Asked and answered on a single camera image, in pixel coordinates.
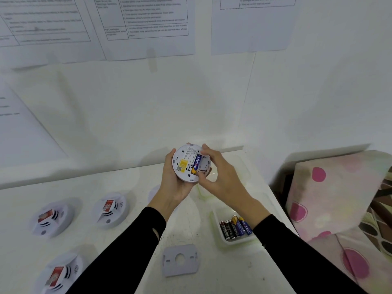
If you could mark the small clear plastic tray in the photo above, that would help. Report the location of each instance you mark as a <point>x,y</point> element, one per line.
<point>219,238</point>

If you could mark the person's right thumb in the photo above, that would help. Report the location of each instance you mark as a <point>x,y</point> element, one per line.
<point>205,182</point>

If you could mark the person's right forearm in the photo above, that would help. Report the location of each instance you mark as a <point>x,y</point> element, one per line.
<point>300,257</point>

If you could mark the blue and yellow battery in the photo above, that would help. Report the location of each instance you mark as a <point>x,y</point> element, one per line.
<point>195,164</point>

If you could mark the pink dotted fabric cushion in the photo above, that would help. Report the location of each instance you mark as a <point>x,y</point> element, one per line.
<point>333,217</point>

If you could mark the white smoke detector red label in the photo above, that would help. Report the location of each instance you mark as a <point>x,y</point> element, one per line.
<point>110,209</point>
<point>50,222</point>
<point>59,272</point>

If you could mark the grey mounting plate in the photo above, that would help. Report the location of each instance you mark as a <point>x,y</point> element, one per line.
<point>181,259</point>

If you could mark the brown patterned cloth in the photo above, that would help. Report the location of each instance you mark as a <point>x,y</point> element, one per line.
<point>382,217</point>

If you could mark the person's left hand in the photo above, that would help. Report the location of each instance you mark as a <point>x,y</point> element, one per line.
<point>171,189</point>

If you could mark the white printed paper sheet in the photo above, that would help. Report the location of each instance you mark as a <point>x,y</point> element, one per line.
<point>24,131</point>
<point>39,27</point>
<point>147,25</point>
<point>254,24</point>

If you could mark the person's left forearm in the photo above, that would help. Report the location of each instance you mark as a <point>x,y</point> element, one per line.
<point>122,251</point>

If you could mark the white round smoke detector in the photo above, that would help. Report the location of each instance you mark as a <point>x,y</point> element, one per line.
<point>183,157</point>

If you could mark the person's right hand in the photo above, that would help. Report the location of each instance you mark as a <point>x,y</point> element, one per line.
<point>225,180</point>

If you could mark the black battery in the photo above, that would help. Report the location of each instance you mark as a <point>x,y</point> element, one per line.
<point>232,229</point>
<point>225,231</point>

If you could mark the person's left thumb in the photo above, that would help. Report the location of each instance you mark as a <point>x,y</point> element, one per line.
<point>168,166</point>

